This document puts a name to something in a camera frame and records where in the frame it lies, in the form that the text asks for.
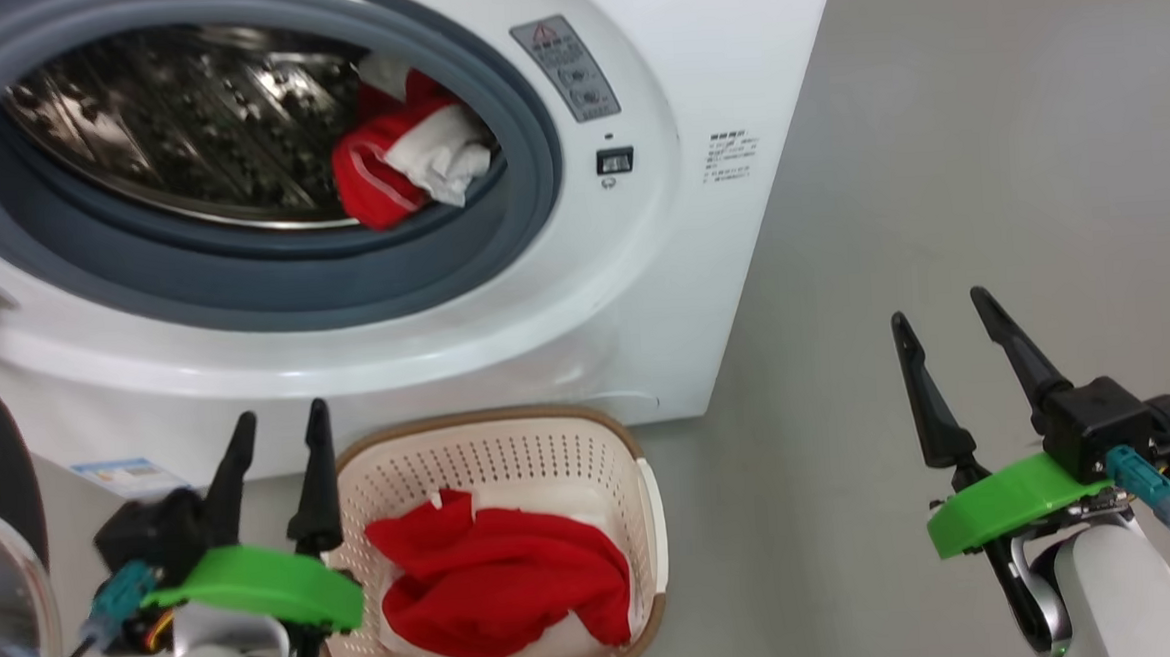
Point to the plain red garment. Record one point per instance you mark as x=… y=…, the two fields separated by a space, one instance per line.
x=508 y=583

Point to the red and white garment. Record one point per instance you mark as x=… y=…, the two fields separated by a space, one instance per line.
x=386 y=169

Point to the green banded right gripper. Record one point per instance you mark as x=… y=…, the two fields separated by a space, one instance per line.
x=1005 y=507

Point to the steel washer drum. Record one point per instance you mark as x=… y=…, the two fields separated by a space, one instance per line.
x=184 y=129

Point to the blue energy label sticker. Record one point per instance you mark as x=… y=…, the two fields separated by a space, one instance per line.
x=127 y=476

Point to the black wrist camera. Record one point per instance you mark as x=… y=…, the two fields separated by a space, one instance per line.
x=1101 y=427
x=155 y=531

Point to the grey rubber door gasket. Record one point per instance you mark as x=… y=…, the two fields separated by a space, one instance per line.
x=242 y=281

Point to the grey warning sticker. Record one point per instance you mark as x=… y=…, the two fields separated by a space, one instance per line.
x=566 y=69

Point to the cream perforated laundry basket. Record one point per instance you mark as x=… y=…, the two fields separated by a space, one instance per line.
x=511 y=448

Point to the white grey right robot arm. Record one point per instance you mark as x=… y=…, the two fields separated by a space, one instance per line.
x=1130 y=600

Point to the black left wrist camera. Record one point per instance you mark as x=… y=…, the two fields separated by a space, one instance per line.
x=155 y=531

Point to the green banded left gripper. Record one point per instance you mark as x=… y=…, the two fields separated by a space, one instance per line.
x=258 y=581

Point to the black door lock socket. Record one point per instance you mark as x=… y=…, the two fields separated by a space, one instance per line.
x=614 y=160

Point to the white front-load washing machine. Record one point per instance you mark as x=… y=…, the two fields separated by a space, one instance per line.
x=643 y=295

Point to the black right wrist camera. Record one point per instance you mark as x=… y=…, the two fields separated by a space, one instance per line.
x=1101 y=427

